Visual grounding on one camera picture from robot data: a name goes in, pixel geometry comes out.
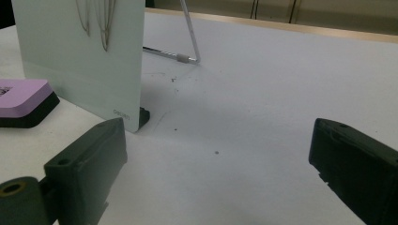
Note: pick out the purple whiteboard eraser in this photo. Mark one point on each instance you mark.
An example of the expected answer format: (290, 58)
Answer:
(22, 93)

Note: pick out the pale green glass whiteboard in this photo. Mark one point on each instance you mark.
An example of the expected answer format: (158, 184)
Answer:
(78, 72)

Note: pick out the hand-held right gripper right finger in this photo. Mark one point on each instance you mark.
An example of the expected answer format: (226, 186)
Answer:
(359, 165)

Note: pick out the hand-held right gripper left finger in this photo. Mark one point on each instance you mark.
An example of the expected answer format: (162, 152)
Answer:
(84, 168)

